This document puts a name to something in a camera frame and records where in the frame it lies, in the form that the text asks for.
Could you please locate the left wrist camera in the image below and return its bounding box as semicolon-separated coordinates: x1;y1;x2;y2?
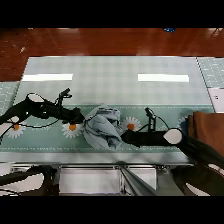
55;87;73;109

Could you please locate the light grey shirt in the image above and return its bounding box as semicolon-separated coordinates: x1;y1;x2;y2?
81;104;125;151

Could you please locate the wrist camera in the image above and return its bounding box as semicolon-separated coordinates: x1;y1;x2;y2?
55;87;73;109
144;106;158;132

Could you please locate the black cable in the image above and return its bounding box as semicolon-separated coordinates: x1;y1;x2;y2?
152;113;172;131
0;118;63;138

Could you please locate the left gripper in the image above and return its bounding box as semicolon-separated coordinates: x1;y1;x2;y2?
61;106;86;126

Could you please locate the silver frame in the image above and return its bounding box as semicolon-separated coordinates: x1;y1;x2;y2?
0;161;224;197

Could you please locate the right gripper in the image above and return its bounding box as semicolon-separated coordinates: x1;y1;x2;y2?
120;129;142;148

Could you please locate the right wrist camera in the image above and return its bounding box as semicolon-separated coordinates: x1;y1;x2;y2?
144;106;158;132

